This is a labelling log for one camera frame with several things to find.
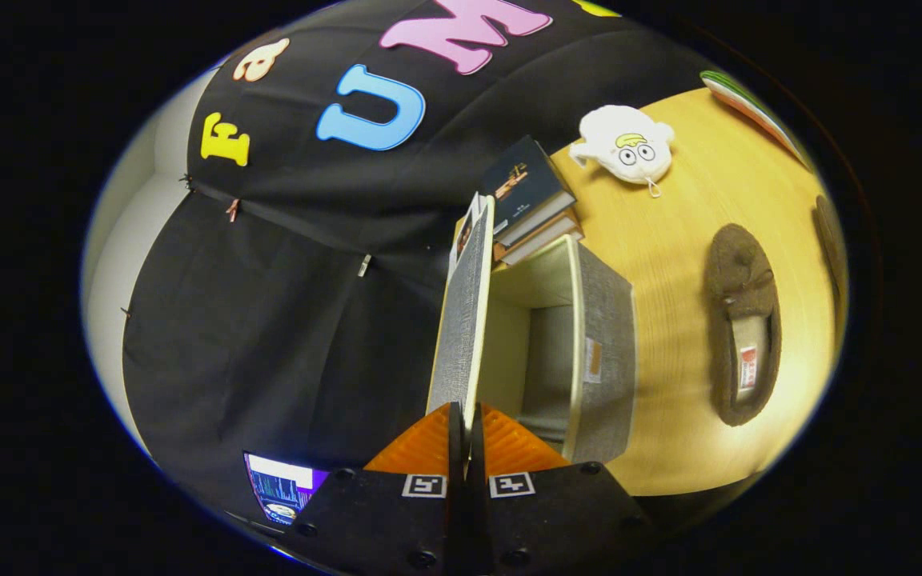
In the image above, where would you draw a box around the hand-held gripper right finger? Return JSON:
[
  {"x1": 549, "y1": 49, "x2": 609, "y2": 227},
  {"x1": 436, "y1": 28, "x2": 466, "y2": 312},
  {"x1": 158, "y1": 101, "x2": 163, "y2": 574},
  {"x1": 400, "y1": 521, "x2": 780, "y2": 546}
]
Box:
[{"x1": 467, "y1": 402, "x2": 654, "y2": 575}]

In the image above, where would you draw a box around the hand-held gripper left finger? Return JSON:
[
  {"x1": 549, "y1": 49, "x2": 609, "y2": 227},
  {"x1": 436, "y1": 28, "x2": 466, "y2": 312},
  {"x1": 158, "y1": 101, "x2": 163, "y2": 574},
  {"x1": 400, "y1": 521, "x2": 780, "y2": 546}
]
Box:
[{"x1": 281, "y1": 402, "x2": 466, "y2": 576}]

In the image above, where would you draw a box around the grey fabric storage box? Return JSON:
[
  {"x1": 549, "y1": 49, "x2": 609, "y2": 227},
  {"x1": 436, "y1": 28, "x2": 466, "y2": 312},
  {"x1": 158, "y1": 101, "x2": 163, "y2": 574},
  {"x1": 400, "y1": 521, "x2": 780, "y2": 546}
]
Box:
[{"x1": 427, "y1": 194, "x2": 638, "y2": 465}]

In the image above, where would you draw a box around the brown fuzzy slipper shoe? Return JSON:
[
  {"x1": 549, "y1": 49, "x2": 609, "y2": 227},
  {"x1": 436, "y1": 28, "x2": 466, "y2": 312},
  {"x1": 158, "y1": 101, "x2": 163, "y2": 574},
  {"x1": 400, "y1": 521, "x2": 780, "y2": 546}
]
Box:
[
  {"x1": 705, "y1": 224, "x2": 782, "y2": 427},
  {"x1": 812, "y1": 194, "x2": 848, "y2": 313}
]

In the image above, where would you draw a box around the computer monitor screen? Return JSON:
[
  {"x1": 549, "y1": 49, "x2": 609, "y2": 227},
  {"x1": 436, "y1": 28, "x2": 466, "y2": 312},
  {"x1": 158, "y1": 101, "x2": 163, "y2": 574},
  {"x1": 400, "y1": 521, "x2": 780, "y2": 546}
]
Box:
[{"x1": 245, "y1": 452, "x2": 330, "y2": 525}]

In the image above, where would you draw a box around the black backdrop cloth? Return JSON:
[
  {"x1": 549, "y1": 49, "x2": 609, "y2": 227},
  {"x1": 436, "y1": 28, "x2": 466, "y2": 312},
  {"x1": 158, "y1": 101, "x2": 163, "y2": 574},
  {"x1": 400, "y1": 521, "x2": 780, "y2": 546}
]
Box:
[{"x1": 121, "y1": 0, "x2": 718, "y2": 521}]

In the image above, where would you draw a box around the brown book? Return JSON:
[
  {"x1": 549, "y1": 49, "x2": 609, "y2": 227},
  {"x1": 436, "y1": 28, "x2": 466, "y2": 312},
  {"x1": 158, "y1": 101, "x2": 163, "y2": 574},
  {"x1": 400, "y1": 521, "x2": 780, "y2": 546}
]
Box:
[{"x1": 493, "y1": 214, "x2": 584, "y2": 266}]

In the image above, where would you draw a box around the white cover book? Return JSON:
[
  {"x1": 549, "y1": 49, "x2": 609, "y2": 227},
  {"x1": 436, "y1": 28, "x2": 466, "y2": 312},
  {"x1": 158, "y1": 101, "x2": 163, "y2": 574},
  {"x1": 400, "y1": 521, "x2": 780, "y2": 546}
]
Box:
[{"x1": 449, "y1": 194, "x2": 483, "y2": 277}]

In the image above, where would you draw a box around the dark hardcover book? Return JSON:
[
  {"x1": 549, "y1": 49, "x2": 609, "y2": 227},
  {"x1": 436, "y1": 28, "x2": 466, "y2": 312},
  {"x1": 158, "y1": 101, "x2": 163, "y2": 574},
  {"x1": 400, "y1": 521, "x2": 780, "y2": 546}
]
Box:
[{"x1": 479, "y1": 136, "x2": 578, "y2": 247}]

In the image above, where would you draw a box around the white plush toy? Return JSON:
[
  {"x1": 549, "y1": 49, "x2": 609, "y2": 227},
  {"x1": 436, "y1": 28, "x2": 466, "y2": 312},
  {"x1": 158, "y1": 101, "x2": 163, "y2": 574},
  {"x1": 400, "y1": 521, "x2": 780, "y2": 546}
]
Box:
[{"x1": 569, "y1": 104, "x2": 676, "y2": 198}]

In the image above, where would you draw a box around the watermelon slice plush toy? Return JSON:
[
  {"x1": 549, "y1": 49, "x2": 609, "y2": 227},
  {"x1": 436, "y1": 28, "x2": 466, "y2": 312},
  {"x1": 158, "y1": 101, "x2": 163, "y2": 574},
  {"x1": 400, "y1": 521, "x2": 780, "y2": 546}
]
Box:
[{"x1": 700, "y1": 70, "x2": 810, "y2": 165}]

